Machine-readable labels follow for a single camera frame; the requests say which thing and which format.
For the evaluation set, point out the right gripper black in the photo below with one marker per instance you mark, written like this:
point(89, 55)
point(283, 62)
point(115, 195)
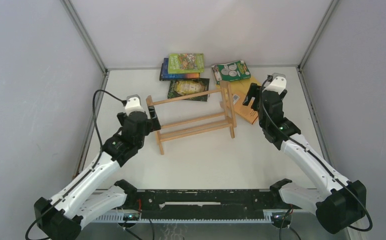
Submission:
point(254, 91)

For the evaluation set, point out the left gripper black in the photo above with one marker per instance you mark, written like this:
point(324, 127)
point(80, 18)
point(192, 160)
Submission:
point(154, 123)

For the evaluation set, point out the Alice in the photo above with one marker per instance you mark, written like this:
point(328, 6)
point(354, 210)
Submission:
point(179, 88)

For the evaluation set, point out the blue Jane Eyre book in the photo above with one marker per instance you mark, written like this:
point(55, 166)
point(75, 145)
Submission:
point(166, 76)

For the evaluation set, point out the light green paperback book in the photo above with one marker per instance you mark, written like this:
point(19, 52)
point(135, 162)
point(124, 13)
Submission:
point(186, 63)

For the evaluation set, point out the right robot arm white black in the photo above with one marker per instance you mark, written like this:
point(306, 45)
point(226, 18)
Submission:
point(337, 202)

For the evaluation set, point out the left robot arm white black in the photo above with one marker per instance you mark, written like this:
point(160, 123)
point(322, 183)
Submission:
point(64, 215)

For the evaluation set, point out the orange booklet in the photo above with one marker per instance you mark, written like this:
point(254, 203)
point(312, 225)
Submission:
point(244, 111)

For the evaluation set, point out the green Macmillan book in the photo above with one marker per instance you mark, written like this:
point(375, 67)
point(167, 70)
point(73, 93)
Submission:
point(231, 71)

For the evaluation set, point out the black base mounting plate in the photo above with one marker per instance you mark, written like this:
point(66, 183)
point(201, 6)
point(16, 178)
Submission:
point(204, 203)

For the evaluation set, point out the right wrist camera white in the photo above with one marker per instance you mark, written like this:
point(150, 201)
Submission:
point(276, 83)

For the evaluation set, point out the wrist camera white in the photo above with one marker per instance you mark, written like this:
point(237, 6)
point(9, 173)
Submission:
point(133, 104)
point(276, 83)

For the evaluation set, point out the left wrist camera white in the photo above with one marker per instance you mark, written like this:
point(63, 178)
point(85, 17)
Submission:
point(133, 104)

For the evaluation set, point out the white cable duct strip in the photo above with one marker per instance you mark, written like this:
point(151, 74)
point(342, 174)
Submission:
point(113, 217)

